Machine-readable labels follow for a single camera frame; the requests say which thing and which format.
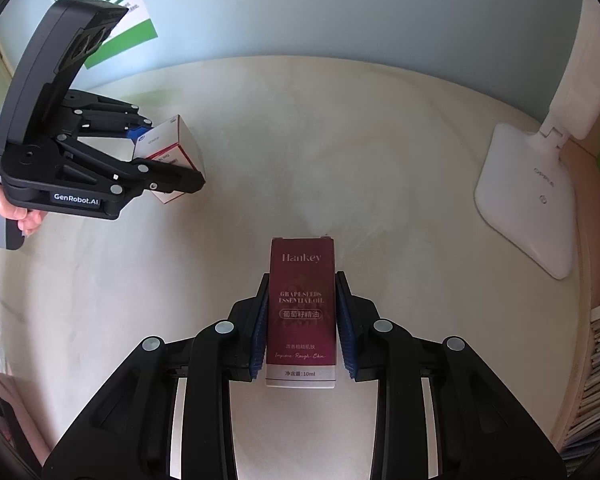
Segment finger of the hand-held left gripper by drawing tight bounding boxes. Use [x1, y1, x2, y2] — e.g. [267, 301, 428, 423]
[62, 89, 153, 141]
[50, 132, 207, 198]

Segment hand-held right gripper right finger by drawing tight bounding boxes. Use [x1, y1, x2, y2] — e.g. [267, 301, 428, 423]
[334, 270, 566, 480]

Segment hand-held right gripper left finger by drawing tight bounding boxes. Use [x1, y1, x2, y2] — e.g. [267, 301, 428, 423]
[41, 271, 272, 480]

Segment small white red box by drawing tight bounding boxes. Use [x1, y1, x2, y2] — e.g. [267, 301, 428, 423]
[130, 114, 206, 206]

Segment maroon carton box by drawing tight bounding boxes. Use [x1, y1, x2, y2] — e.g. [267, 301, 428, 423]
[265, 236, 337, 390]

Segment white desk lamp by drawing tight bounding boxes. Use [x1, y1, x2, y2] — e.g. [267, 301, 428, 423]
[474, 0, 600, 281]

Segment pink patterned pajama pants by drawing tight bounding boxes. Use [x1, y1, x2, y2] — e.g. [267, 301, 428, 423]
[0, 372, 53, 461]

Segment stack of pale books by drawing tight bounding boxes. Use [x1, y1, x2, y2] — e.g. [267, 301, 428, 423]
[562, 305, 600, 466]

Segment green white wall poster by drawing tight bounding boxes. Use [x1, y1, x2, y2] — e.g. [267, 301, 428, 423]
[42, 0, 159, 68]

